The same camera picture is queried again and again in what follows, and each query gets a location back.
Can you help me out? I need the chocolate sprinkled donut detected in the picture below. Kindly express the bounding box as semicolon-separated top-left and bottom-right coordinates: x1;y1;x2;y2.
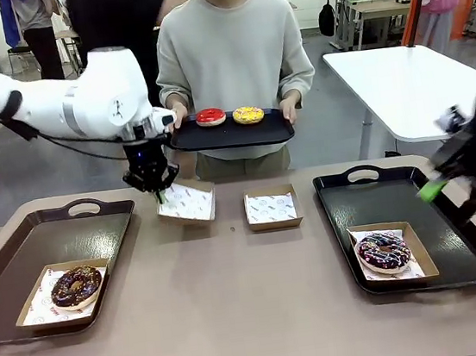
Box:
48;264;107;314

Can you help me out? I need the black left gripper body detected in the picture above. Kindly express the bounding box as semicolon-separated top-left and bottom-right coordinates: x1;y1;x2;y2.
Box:
122;136;170;186

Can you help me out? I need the beige sleeved left forearm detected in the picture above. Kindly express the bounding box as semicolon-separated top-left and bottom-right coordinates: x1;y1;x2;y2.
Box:
276;59;319;103

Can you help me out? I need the person's left hand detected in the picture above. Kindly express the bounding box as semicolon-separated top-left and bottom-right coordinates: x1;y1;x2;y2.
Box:
279;95;303;126

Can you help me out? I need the yellow sprinkled donut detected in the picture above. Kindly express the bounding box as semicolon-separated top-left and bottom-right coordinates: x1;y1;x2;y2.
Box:
231;103;266;128

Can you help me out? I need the light wooden background desk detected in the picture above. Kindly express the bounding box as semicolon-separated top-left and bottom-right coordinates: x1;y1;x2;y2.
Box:
329;0;418;55

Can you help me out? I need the black backpack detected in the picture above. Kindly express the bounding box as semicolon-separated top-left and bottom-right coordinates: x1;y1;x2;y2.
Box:
315;0;340;40

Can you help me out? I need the large brown handled tray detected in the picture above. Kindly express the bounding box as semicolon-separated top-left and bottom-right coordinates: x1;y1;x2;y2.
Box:
0;192;151;346

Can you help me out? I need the person with blue scarf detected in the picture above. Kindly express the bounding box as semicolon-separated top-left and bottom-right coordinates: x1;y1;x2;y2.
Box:
0;0;67;87

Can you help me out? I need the white table with legs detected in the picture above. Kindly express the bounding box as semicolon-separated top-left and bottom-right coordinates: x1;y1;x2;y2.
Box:
321;34;476;166

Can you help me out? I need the beige sleeved right forearm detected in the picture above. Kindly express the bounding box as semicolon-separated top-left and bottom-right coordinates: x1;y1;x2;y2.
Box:
155;73;191;113

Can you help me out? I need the small black serving tray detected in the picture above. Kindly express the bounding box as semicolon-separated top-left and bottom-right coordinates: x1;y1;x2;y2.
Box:
167;102;297;156

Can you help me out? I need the person's right hand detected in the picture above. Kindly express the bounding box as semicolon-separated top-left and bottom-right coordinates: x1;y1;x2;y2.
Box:
166;102;191;131

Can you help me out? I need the purple glazed donut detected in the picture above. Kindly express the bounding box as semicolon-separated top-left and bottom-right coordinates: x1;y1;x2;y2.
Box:
353;228;415;278

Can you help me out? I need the small white blue device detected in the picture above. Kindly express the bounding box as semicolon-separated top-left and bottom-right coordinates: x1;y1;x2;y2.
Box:
434;103;471;136

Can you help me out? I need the large black handled tray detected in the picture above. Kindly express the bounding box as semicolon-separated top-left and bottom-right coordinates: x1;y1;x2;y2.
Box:
310;152;476;306

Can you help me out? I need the red glazed donut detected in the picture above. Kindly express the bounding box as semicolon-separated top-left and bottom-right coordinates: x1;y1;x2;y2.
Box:
194;106;228;129

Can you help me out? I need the white printed liner paper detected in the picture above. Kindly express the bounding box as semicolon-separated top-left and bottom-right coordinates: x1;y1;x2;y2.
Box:
155;178;217;227
348;222;426;287
244;188;298;226
17;261;113;327

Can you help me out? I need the person in beige sweater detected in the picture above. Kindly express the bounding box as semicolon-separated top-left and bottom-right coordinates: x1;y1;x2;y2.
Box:
146;0;328;185

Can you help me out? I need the brown cardboard food box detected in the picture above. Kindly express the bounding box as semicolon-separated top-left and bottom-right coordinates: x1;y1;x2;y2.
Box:
242;182;304;234
9;257;116;333
153;174;220;231
347;216;442;289

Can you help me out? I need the person in black t-shirt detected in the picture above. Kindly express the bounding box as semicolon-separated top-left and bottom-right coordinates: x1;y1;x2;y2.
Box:
65;0;204;120

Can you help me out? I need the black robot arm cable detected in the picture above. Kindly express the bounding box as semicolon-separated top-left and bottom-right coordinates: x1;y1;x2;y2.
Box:
0;100;132;177

